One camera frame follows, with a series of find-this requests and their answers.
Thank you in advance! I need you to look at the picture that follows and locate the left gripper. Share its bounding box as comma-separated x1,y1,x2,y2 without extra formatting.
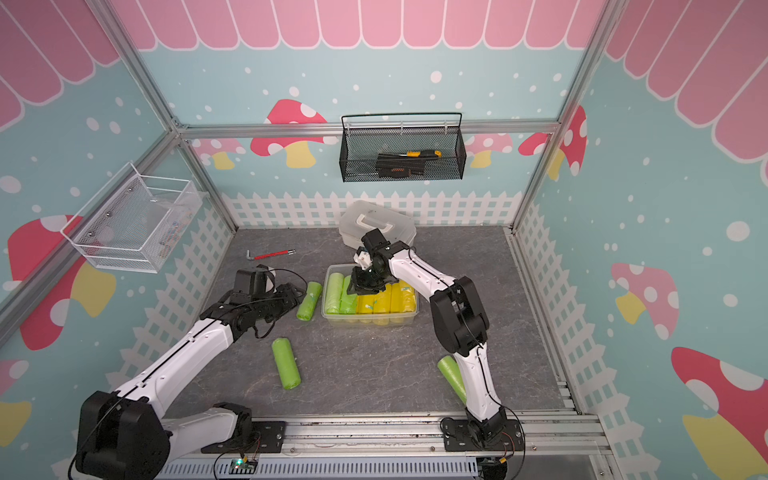
253,282,307,323

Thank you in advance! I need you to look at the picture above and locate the yellow roll with blue label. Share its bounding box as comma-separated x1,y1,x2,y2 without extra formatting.
390,283,403,313

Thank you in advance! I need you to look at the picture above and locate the light green roll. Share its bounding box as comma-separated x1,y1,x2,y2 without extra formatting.
324,272,344,315

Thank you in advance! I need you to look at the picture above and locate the clear plastic storage box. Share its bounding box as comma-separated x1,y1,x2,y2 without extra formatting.
321,264,419,328

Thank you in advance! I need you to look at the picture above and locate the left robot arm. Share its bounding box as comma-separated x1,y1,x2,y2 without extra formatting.
68,264,309,479

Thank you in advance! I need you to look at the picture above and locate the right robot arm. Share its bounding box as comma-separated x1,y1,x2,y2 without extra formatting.
349,229,508,447

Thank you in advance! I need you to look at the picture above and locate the black tool in basket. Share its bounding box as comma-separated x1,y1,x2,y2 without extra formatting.
375,153,426,179

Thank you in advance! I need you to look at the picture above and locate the yellow black screwdriver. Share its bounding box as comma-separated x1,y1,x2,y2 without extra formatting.
391,150,442,158

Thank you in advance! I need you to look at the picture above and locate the small circuit board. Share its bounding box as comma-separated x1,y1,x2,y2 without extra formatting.
228,458,258,476

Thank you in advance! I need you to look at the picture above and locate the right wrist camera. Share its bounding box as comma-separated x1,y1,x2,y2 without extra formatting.
353,249,372,270

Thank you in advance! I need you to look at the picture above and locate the red handled hex key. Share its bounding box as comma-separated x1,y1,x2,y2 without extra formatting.
245,249,296,261

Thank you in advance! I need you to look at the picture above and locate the white lidded case with handle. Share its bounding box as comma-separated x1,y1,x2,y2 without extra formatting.
339,200,417,249

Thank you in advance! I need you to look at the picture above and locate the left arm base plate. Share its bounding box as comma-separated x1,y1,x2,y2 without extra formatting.
201,421,287,454

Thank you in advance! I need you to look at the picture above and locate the black wire mesh basket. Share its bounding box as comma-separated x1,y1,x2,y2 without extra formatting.
339,112,467,182

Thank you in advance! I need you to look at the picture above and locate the white wire basket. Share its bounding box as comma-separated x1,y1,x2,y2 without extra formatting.
60,163,203,274

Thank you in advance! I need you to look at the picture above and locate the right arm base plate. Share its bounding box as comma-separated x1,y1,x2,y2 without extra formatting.
439,417,525,454

